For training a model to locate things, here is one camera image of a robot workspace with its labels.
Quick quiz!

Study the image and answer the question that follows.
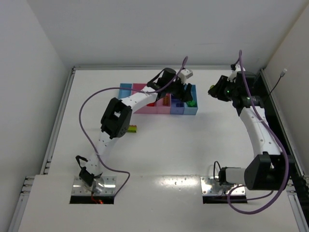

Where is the tan lego brick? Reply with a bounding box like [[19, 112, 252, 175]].
[[162, 95, 169, 106]]

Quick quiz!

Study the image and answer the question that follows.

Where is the lime and orange lego stack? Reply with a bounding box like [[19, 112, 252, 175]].
[[127, 125, 137, 133]]

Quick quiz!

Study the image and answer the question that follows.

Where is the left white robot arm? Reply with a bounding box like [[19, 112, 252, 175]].
[[79, 68, 193, 186]]

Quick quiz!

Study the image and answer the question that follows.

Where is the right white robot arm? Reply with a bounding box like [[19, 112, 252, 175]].
[[208, 71, 294, 191]]

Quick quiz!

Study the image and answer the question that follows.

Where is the dark blue bin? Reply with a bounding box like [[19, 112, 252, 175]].
[[170, 95, 184, 115]]

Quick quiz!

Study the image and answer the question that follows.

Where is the small pink bin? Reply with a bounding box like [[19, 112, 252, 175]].
[[156, 94, 171, 115]]

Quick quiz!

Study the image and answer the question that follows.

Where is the large pink bin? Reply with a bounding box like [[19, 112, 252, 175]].
[[132, 83, 157, 114]]

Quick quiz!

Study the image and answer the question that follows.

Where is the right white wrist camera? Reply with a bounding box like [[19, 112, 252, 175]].
[[228, 63, 241, 82]]

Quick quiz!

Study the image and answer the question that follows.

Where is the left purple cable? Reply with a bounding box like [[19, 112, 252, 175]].
[[79, 56, 189, 196]]

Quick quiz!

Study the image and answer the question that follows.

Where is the purple cable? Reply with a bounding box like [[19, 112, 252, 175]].
[[79, 56, 189, 196], [226, 50, 290, 215]]

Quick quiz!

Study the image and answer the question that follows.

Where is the black wall cable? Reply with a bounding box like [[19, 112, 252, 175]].
[[262, 69, 288, 107]]

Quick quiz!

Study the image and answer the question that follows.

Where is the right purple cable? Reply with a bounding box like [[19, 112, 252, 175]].
[[226, 50, 290, 215]]

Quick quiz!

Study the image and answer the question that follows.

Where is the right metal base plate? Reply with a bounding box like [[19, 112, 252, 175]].
[[200, 176, 246, 197]]

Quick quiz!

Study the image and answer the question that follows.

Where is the metal base plate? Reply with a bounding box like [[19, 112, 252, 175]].
[[71, 176, 116, 197], [200, 176, 246, 197]]

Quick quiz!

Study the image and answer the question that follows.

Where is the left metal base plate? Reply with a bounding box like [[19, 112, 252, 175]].
[[71, 176, 116, 197]]

